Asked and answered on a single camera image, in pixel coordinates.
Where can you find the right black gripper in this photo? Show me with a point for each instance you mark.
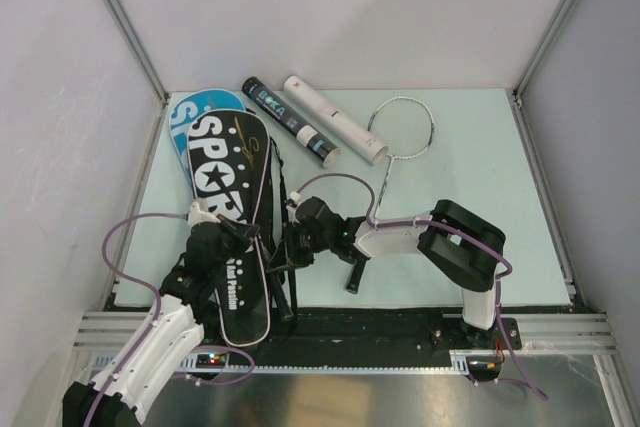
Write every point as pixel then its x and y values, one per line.
pixel 293 256

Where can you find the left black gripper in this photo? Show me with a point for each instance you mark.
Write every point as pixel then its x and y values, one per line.
pixel 245 233

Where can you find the black racket bag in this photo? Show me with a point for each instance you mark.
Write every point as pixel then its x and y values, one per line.
pixel 237 171

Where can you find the black shuttlecock tube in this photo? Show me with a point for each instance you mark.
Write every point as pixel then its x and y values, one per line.
pixel 294 123

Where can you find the white shuttlecock tube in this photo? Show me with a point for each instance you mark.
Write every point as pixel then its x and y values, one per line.
pixel 366 144

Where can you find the blue racket bag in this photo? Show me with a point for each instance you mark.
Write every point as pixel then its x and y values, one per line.
pixel 187 110

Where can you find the white black racket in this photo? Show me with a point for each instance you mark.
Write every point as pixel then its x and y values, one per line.
pixel 283 308

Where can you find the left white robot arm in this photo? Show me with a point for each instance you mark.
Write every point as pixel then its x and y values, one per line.
pixel 206 300

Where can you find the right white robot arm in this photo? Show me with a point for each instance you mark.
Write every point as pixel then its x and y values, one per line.
pixel 461 245

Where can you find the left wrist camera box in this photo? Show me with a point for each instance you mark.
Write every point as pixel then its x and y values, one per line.
pixel 198 213

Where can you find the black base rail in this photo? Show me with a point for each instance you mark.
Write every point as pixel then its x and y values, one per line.
pixel 357 333

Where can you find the grey cable duct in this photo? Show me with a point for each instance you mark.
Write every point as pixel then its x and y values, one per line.
pixel 421 361

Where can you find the left aluminium frame post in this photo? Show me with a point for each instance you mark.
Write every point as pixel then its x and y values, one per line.
pixel 132 39

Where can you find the aluminium frame post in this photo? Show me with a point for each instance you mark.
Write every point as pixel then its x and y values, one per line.
pixel 132 39
pixel 559 18

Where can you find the right aluminium frame post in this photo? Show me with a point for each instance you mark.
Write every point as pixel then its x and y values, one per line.
pixel 559 18

